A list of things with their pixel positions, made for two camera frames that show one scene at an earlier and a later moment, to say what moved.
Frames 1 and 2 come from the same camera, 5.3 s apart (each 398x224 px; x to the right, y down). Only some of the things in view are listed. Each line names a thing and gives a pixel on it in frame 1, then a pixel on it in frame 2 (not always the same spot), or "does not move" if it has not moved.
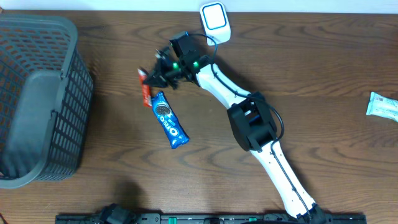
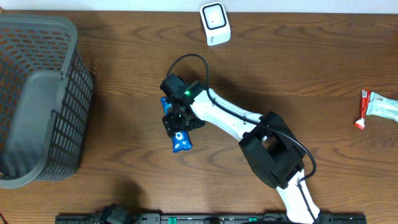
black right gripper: (157, 78) -> (171, 125)
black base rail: (211, 219) does not move
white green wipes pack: (382, 106) does not move
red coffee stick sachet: (145, 88) -> (360, 123)
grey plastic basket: (46, 94) does not move
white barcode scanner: (216, 22) does not move
